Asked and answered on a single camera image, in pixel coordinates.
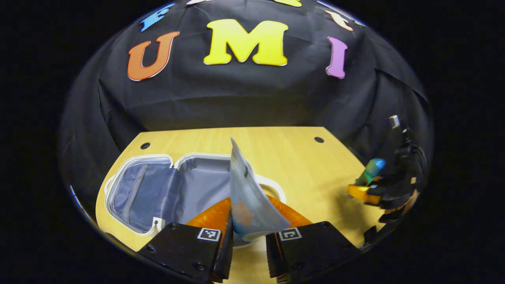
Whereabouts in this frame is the white suitcase with grey lining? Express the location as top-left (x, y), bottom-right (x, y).
top-left (103, 152), bottom-right (286, 249)

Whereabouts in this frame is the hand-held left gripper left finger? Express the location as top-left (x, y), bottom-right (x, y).
top-left (138, 196), bottom-right (234, 284)

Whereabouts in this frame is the black backdrop cloth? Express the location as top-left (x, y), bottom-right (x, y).
top-left (58, 0), bottom-right (434, 221)

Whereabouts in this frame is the blue skincare tube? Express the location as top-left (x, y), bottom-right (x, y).
top-left (354, 158), bottom-right (386, 187)

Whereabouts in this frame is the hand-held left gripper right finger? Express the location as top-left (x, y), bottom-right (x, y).
top-left (265, 194), bottom-right (361, 284)

